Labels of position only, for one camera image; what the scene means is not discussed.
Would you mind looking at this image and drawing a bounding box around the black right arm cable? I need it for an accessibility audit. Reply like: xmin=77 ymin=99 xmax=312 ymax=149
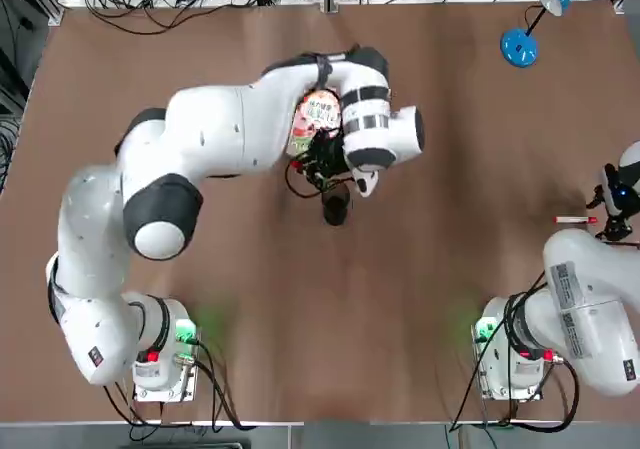
xmin=503 ymin=268 xmax=551 ymax=365

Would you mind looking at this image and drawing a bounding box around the colourful green red book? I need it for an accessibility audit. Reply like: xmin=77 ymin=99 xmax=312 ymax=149
xmin=288 ymin=87 xmax=345 ymax=159

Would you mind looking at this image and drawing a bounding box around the black mesh pen holder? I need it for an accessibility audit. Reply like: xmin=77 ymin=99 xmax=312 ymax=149
xmin=321 ymin=188 xmax=353 ymax=227

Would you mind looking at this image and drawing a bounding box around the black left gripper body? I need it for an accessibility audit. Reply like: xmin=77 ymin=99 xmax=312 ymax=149
xmin=304 ymin=131 xmax=351 ymax=190

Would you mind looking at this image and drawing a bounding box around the blue desk lamp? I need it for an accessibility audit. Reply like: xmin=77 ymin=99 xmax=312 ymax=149
xmin=500 ymin=0 xmax=589 ymax=68

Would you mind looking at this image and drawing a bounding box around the black table edge cable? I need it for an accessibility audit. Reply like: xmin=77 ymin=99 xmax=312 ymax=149
xmin=84 ymin=0 xmax=281 ymax=36

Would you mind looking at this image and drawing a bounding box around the black base cable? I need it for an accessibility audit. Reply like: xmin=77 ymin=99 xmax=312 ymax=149
xmin=192 ymin=338 xmax=259 ymax=430

